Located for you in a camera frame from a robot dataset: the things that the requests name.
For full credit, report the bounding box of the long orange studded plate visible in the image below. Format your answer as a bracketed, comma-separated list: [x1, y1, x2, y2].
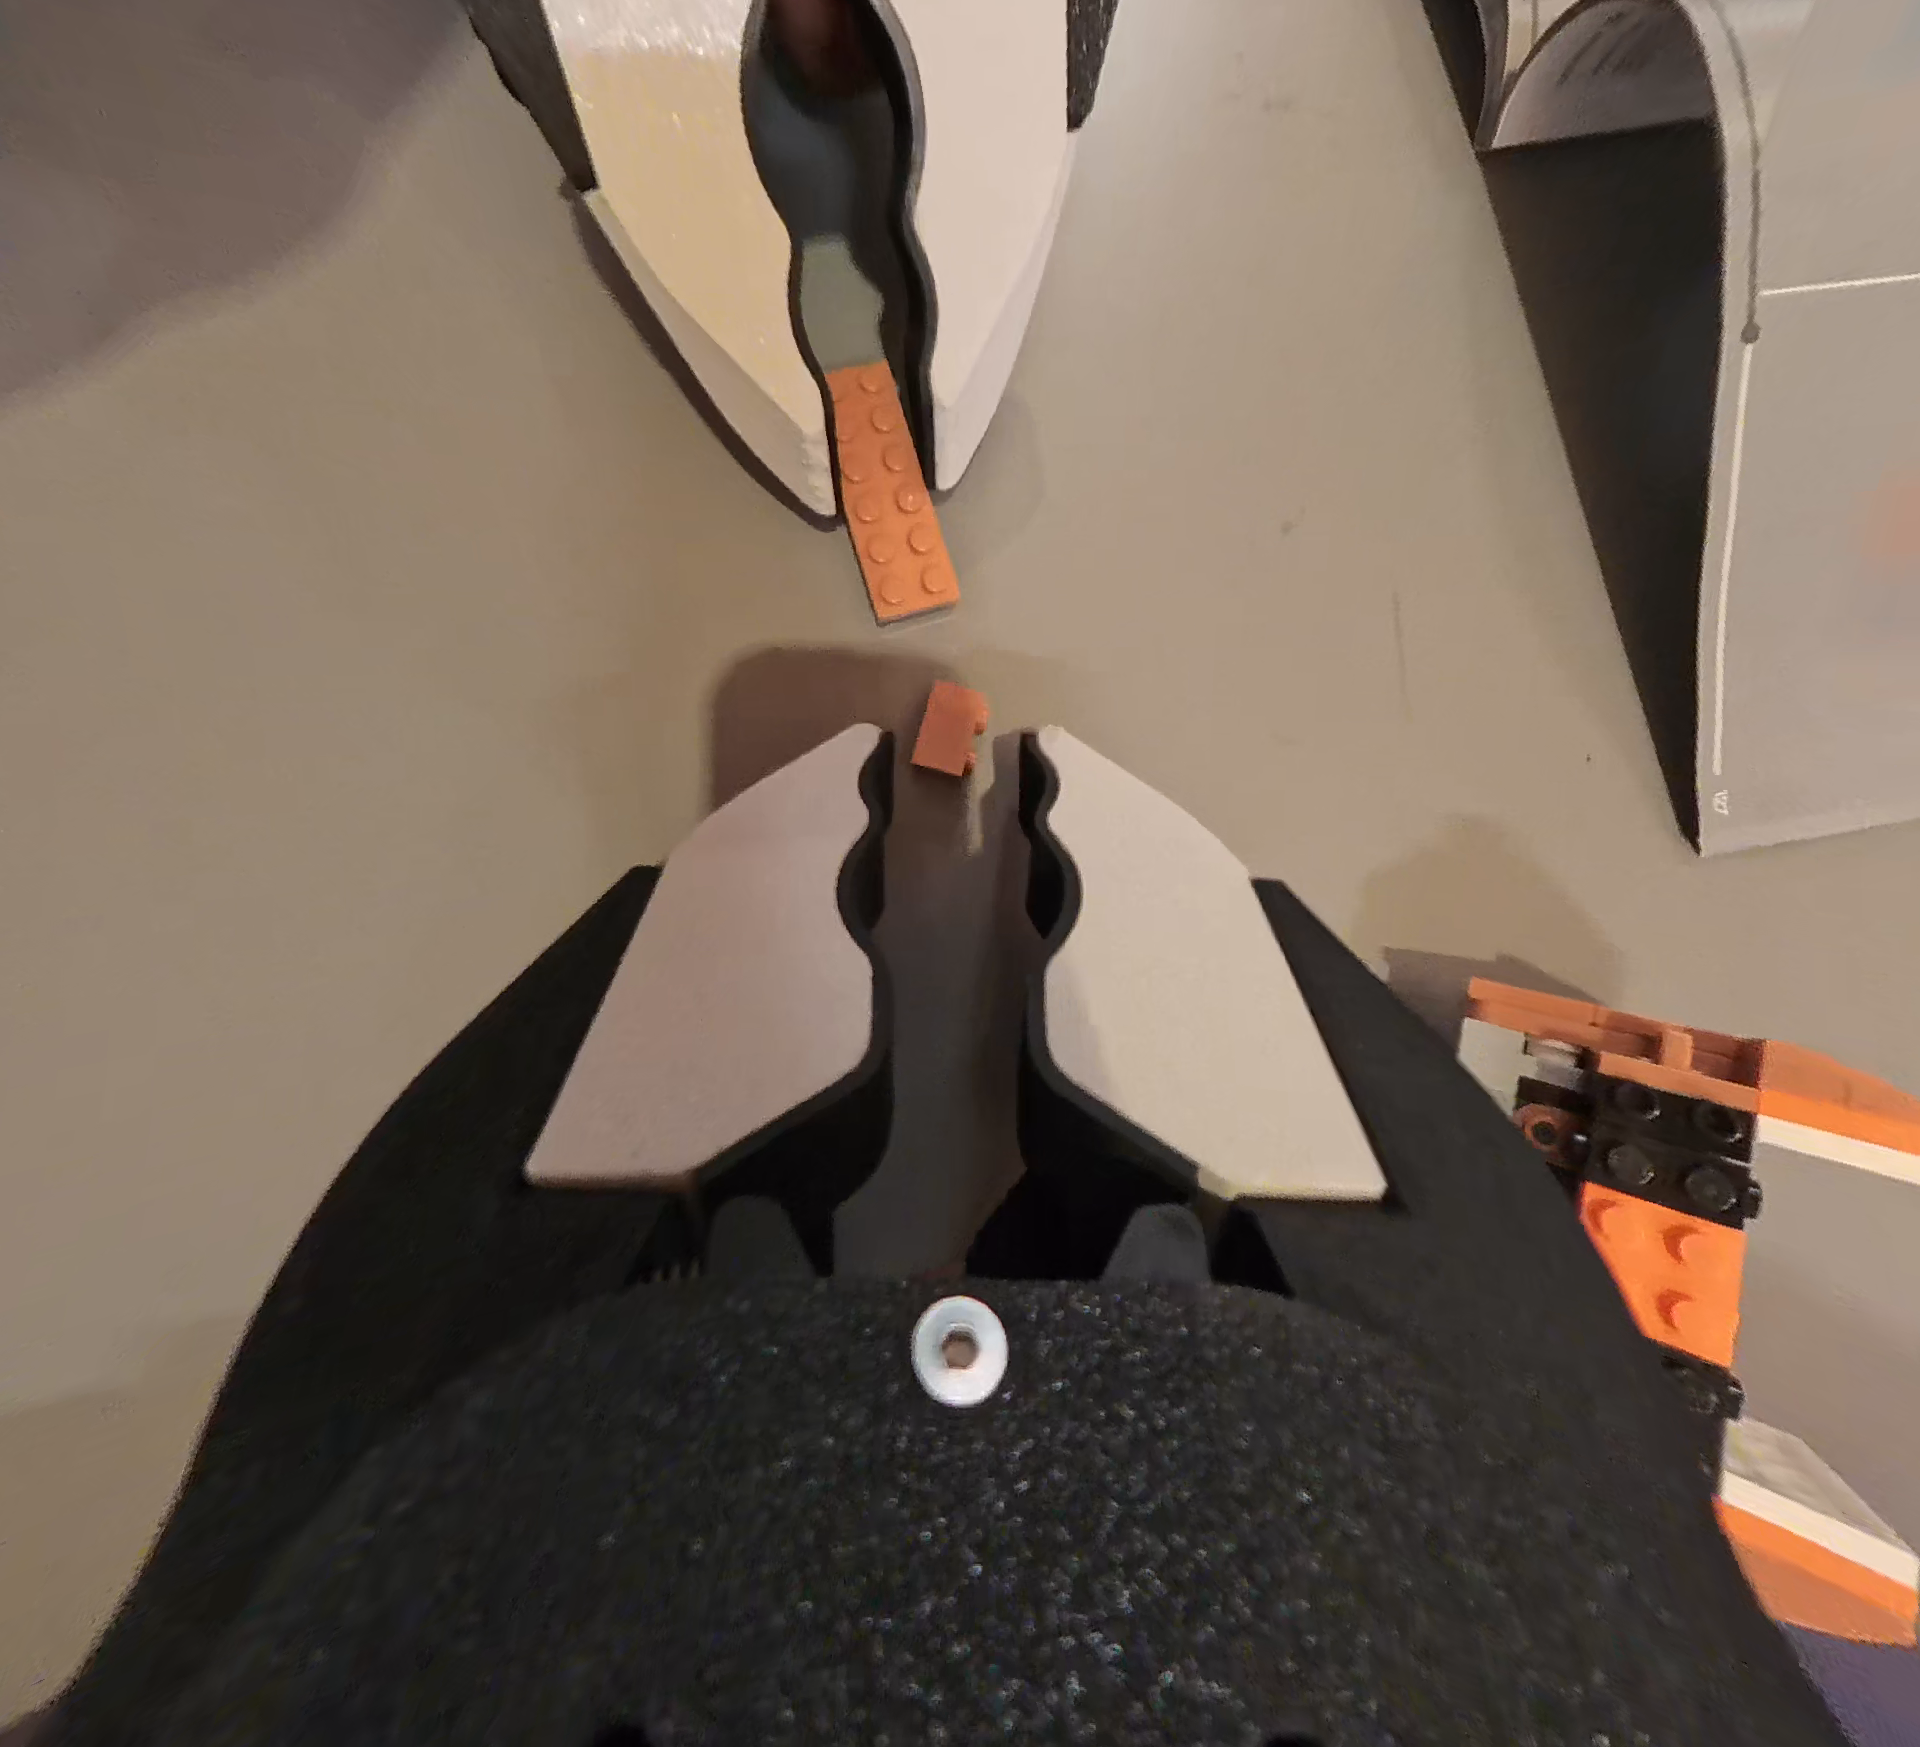
[825, 362, 963, 628]

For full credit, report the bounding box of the brown toy brick model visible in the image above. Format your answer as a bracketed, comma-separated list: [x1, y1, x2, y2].
[1462, 973, 1920, 1647]

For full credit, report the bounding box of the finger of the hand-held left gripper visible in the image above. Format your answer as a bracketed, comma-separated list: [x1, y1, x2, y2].
[487, 0, 842, 522]
[840, 0, 1079, 492]

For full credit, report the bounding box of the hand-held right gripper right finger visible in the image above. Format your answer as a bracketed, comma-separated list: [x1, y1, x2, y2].
[1021, 728, 1390, 1203]

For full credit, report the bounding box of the grey desk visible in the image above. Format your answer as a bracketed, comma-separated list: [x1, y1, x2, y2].
[0, 0, 1920, 1747]

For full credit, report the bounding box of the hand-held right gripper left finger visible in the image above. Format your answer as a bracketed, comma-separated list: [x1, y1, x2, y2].
[524, 724, 899, 1185]

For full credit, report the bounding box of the grey instruction booklet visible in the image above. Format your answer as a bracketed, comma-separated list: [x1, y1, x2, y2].
[1362, 0, 1920, 859]

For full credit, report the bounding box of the tan two-stud brick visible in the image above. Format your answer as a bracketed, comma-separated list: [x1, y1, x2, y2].
[911, 682, 997, 778]

